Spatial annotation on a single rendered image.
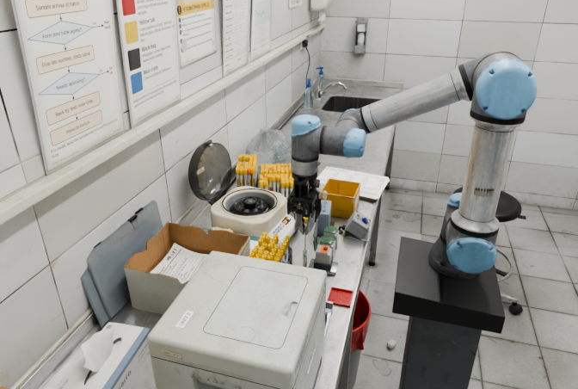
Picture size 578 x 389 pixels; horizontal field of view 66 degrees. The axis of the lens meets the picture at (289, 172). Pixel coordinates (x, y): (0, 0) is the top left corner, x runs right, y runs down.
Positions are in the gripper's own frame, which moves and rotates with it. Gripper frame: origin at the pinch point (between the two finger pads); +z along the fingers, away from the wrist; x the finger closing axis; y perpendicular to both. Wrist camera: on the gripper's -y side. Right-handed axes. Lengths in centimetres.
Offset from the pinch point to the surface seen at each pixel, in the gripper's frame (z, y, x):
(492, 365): 106, -66, 79
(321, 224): 12.4, -23.6, 0.2
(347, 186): 10, -51, 5
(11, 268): -13, 52, -52
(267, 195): 7.3, -29.8, -21.7
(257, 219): 6.8, -11.7, -19.4
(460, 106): 29, -246, 64
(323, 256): 12.0, -4.3, 5.0
